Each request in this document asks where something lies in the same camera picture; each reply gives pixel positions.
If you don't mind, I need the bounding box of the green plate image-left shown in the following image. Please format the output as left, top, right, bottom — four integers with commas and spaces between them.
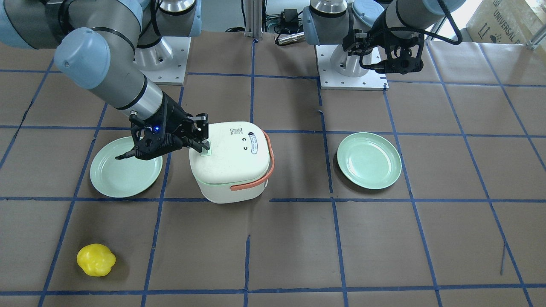
90, 137, 163, 198

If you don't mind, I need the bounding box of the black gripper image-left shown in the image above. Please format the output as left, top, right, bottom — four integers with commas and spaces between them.
116, 94, 210, 160

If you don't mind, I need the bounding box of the silver cable connector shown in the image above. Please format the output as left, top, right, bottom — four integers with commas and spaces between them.
275, 32, 305, 46

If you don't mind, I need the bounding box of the aluminium frame post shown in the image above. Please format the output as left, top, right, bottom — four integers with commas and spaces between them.
243, 0, 265, 41

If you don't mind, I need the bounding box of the cardboard box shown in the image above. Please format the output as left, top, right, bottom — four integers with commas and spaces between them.
466, 0, 545, 43

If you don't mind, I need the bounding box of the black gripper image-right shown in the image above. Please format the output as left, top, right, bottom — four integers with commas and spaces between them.
343, 27, 425, 75

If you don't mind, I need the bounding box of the white rice cooker orange handle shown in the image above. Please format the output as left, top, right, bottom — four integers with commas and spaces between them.
189, 121, 275, 204

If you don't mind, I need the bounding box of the black power adapter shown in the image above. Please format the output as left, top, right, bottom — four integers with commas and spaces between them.
280, 9, 299, 26

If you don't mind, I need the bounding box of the white base plate image-right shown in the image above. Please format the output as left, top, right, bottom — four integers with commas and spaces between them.
315, 45, 389, 91

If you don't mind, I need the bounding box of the yellow bell pepper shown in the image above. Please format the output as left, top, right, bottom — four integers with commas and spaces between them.
76, 243, 116, 277

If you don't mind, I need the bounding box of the white base plate image-left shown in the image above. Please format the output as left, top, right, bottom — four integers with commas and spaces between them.
133, 37, 192, 85

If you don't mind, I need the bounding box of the silver robot arm image-right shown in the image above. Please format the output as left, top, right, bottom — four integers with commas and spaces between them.
302, 0, 464, 77

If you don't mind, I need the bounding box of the green plate image-right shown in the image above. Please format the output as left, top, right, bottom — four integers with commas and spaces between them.
336, 132, 402, 190

